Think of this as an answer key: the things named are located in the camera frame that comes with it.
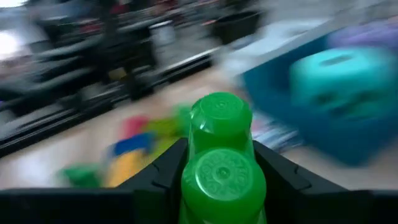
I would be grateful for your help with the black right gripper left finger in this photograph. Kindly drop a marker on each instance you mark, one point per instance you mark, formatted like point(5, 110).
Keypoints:
point(93, 205)

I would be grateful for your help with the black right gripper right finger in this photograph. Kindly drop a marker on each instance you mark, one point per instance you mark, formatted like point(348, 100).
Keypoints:
point(326, 205)

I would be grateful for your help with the yellow studded toy brick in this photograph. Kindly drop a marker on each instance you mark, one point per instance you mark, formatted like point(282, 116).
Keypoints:
point(124, 168)

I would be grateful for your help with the small red toy brick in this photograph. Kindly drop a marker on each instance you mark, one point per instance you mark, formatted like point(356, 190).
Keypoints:
point(133, 126)

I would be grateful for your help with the green stepped toy brick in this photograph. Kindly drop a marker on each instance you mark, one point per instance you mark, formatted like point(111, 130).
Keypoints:
point(222, 174)

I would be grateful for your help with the teal foam die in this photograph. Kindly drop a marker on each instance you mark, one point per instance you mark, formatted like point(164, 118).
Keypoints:
point(342, 77)

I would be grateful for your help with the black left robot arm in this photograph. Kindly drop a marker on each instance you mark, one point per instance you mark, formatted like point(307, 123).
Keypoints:
point(109, 53)

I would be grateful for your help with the short green toy brick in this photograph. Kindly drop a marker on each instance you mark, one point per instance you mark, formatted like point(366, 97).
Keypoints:
point(81, 176)

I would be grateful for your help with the blue toy brick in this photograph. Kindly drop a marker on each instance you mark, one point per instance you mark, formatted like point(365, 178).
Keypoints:
point(132, 144)

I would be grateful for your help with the lime green toy brick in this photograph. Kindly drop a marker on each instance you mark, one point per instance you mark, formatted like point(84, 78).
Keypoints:
point(161, 132)

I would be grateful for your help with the dark blue plastic bin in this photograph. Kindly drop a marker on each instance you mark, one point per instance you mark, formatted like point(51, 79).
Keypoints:
point(273, 93)

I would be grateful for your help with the white plastic bin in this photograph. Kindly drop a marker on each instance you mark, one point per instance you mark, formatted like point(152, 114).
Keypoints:
point(264, 46)

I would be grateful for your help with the purple foam die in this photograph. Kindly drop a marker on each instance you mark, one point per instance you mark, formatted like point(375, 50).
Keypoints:
point(367, 34)

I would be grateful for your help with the black cup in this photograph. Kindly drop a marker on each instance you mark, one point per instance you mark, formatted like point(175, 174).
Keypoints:
point(236, 26)

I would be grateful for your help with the black table frame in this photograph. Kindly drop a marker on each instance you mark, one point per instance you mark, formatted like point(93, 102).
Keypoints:
point(46, 124)

